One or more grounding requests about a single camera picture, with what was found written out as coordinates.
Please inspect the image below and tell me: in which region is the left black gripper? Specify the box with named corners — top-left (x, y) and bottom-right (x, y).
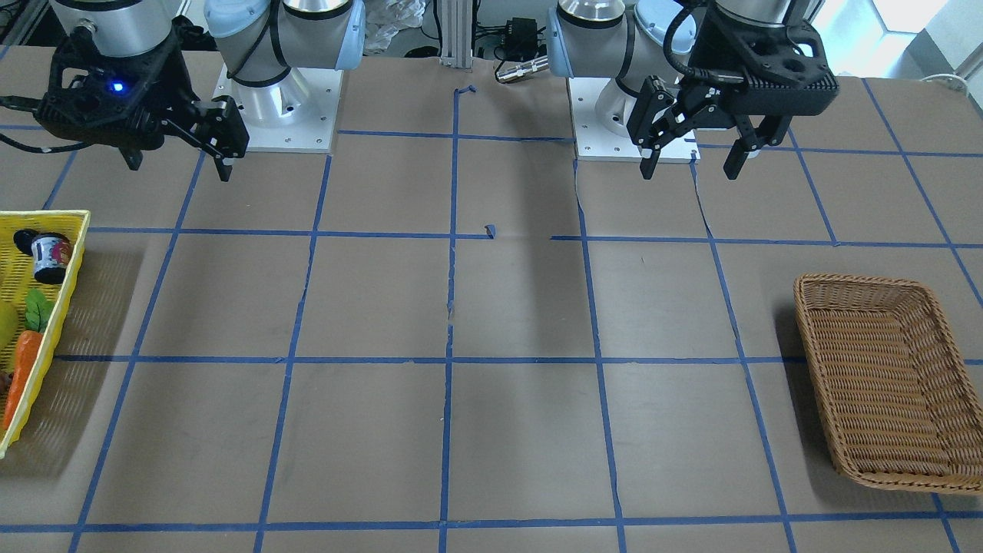
top-left (626, 8), bottom-right (840, 180)

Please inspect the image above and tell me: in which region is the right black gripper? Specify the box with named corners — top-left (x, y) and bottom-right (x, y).
top-left (35, 15), bottom-right (250, 183)

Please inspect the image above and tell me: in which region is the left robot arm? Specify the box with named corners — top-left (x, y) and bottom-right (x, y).
top-left (547, 1), bottom-right (840, 180)

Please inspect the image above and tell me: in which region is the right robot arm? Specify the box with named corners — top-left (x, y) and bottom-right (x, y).
top-left (2, 1), bottom-right (366, 181)

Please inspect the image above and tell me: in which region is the metal connector plug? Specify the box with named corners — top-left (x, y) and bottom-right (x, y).
top-left (495, 55), bottom-right (550, 84)

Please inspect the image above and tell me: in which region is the small labelled black bottle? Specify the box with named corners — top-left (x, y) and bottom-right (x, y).
top-left (12, 228), bottom-right (73, 286)

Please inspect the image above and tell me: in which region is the yellow plastic basket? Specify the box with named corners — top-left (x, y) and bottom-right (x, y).
top-left (1, 210), bottom-right (91, 456)

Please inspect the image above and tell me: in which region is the orange toy carrot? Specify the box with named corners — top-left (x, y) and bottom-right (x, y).
top-left (2, 288), bottom-right (54, 430)

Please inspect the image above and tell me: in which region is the brown wicker basket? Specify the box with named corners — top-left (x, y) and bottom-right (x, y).
top-left (793, 273), bottom-right (982, 495)

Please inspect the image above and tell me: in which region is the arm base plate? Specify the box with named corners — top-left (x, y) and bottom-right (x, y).
top-left (214, 66), bottom-right (346, 154)
top-left (567, 75), bottom-right (701, 164)

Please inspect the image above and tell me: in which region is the aluminium frame post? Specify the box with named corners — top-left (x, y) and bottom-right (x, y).
top-left (435, 1), bottom-right (476, 72)

